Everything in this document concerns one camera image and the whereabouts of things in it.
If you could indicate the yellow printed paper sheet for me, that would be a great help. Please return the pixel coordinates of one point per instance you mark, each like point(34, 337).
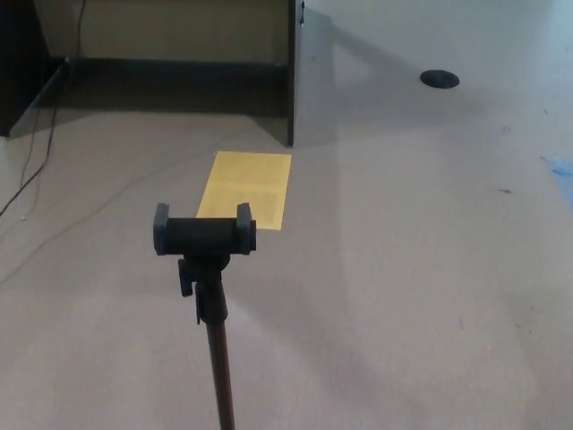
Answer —
point(250, 183)

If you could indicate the black round floor disc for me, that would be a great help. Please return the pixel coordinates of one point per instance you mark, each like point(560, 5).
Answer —
point(439, 78)

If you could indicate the blue floor tape scrap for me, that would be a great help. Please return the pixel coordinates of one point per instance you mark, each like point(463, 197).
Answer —
point(560, 166)

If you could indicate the dark wooden desk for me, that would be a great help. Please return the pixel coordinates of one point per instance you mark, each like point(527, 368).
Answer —
point(291, 89)

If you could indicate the black tripod with phone holder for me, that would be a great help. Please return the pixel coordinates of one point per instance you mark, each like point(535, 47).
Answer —
point(203, 235)

